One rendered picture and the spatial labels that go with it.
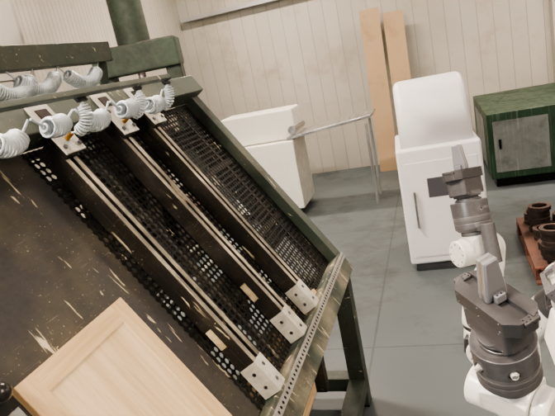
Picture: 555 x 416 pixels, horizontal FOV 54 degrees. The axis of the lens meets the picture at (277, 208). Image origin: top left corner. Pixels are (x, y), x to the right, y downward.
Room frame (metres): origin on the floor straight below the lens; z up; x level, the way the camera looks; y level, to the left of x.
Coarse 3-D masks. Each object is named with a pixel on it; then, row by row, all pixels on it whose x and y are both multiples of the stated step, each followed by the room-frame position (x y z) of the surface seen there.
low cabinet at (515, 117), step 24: (480, 96) 7.82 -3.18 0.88; (504, 96) 7.33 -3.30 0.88; (528, 96) 6.89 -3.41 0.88; (552, 96) 6.50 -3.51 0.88; (480, 120) 6.94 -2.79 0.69; (504, 120) 6.09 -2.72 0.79; (528, 120) 6.01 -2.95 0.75; (552, 120) 5.94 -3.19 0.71; (504, 144) 6.10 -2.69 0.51; (528, 144) 6.02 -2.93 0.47; (552, 144) 5.95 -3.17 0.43; (504, 168) 6.10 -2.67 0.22; (528, 168) 6.03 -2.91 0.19; (552, 168) 5.95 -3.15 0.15
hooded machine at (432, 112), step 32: (416, 96) 4.40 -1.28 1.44; (448, 96) 4.32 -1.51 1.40; (416, 128) 4.33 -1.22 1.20; (448, 128) 4.25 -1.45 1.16; (416, 160) 4.22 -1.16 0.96; (448, 160) 4.16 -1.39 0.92; (480, 160) 4.11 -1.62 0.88; (416, 192) 4.23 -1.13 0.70; (416, 224) 4.24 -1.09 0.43; (448, 224) 4.17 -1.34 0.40; (416, 256) 4.25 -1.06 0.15; (448, 256) 4.19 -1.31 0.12
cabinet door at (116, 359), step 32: (96, 320) 1.36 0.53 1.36; (128, 320) 1.43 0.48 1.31; (64, 352) 1.22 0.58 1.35; (96, 352) 1.28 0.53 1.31; (128, 352) 1.34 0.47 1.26; (160, 352) 1.41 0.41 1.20; (32, 384) 1.10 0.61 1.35; (64, 384) 1.15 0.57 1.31; (96, 384) 1.21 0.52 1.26; (128, 384) 1.26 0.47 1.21; (160, 384) 1.33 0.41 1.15; (192, 384) 1.40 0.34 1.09
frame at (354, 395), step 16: (352, 288) 2.71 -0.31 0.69; (352, 304) 2.64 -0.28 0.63; (352, 320) 2.63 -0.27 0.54; (352, 336) 2.64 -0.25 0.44; (352, 352) 2.64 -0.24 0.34; (320, 368) 2.55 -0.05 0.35; (352, 368) 2.65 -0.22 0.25; (320, 384) 2.56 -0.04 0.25; (336, 384) 2.68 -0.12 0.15; (352, 384) 2.61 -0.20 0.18; (368, 384) 2.70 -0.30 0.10; (352, 400) 2.46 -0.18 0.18; (368, 400) 2.63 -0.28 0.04
